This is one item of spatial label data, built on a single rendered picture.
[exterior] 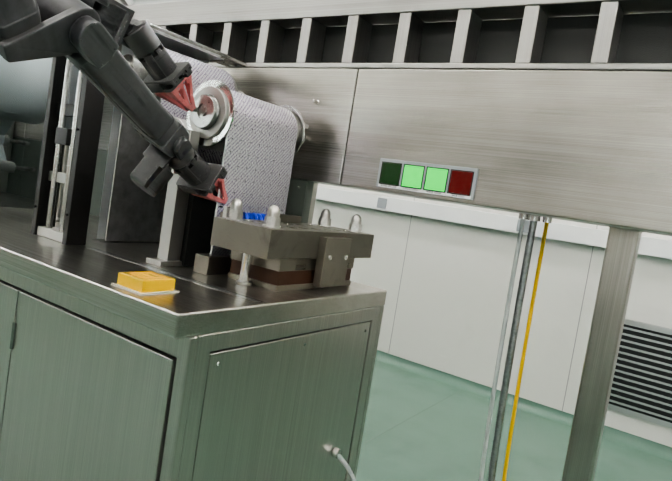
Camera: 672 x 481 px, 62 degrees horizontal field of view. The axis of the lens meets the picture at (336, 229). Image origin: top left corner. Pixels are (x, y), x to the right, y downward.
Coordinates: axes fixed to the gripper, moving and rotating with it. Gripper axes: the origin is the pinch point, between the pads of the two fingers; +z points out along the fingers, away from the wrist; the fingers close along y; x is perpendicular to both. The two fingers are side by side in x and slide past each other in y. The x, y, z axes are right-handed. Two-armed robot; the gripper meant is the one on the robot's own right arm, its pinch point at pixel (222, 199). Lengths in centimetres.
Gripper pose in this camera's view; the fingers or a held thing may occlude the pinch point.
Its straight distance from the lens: 126.8
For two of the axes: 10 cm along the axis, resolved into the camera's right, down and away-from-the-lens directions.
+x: 4.1, -8.4, 3.6
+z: 4.0, 5.2, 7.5
